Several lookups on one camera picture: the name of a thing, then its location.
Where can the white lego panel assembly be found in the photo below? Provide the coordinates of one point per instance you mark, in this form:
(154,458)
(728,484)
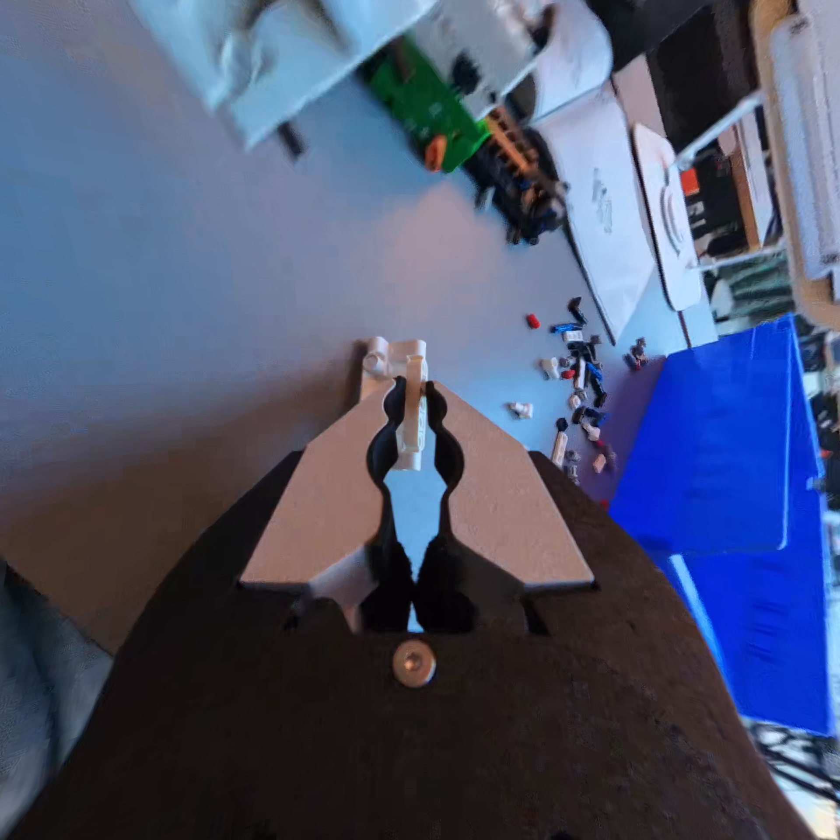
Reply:
(295,98)

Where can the pile of small lego pieces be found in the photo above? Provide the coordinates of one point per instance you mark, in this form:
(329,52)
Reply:
(579,358)

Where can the blue plastic bin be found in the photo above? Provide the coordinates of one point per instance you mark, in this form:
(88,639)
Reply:
(709,446)

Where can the white lego beam assembly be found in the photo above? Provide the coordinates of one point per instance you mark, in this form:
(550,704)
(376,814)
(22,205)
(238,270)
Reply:
(412,426)

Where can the white rounded panel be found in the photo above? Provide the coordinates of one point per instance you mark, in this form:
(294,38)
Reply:
(666,216)

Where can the lego instruction booklet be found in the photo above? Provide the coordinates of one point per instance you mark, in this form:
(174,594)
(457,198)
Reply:
(604,197)

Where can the white lego pin connector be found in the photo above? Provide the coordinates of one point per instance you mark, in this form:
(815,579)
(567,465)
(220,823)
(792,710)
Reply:
(550,367)
(520,410)

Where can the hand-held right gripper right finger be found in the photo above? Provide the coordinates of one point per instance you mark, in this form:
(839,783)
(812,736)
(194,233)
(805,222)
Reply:
(505,518)

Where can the partly built lego truck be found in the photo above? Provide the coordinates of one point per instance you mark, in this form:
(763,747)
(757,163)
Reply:
(426,105)

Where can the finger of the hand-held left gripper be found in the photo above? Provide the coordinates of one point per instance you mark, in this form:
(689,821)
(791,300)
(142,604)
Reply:
(190,46)
(354,19)

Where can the grey cloth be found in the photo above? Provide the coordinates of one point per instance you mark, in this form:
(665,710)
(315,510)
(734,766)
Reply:
(39,689)

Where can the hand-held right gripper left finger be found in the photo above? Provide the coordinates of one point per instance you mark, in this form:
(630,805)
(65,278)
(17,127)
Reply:
(321,512)

